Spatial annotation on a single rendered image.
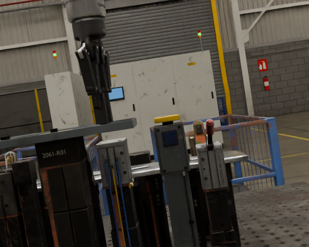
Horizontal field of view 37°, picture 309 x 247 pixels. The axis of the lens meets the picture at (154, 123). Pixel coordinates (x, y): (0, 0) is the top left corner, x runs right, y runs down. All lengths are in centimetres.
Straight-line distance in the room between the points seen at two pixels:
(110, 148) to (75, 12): 37
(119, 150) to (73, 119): 801
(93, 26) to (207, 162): 46
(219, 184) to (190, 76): 813
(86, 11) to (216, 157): 50
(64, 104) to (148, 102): 164
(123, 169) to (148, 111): 801
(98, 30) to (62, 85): 820
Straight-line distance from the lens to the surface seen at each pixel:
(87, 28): 107
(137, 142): 925
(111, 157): 123
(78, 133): 104
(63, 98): 926
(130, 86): 922
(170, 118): 106
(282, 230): 165
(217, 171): 124
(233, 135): 442
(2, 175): 127
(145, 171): 135
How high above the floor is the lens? 120
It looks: 3 degrees down
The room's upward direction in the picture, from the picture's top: 9 degrees counter-clockwise
